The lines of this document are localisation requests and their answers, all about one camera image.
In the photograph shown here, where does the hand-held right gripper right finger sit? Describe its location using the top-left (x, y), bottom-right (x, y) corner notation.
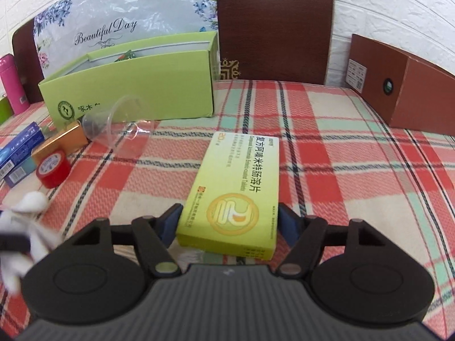
top-left (277, 203), bottom-right (386, 276)

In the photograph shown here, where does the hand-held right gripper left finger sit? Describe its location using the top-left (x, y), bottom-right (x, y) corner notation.
top-left (71, 203), bottom-right (183, 278)

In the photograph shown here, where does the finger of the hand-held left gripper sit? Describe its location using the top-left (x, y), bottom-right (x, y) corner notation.
top-left (0, 234), bottom-right (31, 254)

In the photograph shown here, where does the pink white glove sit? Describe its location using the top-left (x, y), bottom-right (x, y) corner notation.
top-left (0, 191), bottom-right (63, 294)

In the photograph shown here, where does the purple blue box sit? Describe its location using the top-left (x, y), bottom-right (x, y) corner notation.
top-left (3, 158), bottom-right (38, 188)

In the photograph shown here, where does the yellow green medicine box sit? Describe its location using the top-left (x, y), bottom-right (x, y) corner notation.
top-left (176, 131), bottom-right (280, 258)

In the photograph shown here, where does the red tape roll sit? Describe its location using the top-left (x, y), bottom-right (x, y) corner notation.
top-left (36, 150), bottom-right (72, 189)

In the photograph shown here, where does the blue medicine box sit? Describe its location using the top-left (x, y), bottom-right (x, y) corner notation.
top-left (0, 121), bottom-right (41, 171)

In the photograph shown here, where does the gold box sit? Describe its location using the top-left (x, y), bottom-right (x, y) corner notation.
top-left (31, 121), bottom-right (89, 166)

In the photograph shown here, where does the wide clear plastic cup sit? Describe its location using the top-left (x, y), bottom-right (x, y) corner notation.
top-left (81, 95), bottom-right (154, 157)

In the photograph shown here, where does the light green box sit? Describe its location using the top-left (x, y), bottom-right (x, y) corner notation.
top-left (38, 31), bottom-right (220, 128)

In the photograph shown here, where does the plaid bed sheet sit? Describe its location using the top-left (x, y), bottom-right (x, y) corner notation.
top-left (0, 78), bottom-right (455, 341)

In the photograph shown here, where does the pink thermos bottle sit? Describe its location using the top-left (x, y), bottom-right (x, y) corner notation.
top-left (0, 54), bottom-right (30, 115)

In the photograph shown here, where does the brown cardboard box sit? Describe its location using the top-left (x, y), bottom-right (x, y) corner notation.
top-left (346, 34), bottom-right (455, 136)

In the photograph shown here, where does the floral plastic package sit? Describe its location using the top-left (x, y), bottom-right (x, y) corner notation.
top-left (33, 0), bottom-right (218, 79)

